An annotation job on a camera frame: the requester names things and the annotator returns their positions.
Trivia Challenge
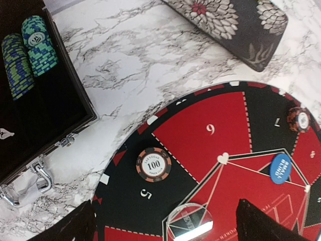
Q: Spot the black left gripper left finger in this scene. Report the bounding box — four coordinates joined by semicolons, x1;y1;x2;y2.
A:
30;200;96;241

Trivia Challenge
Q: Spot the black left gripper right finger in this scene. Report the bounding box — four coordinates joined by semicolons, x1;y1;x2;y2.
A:
236;199;307;240

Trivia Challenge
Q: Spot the blue small blind button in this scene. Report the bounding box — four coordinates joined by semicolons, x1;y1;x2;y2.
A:
269;154;292;185

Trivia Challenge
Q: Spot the clear round dealer button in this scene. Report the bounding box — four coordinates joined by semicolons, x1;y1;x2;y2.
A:
164;203;214;240

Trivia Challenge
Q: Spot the red 100 chip seat five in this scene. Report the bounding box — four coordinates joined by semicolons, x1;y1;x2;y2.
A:
136;147;172;182

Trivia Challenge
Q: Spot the red 100 chip seat seven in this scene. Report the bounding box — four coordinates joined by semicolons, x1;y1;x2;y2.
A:
286;106;310;133

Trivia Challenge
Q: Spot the round red black poker mat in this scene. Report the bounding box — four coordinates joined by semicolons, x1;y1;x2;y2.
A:
92;81;320;240

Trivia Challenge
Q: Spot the black poker chip case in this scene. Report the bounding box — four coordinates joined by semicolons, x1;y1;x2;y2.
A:
1;1;97;207

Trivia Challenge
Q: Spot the black floral square plate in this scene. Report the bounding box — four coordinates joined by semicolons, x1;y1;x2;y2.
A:
165;0;288;72

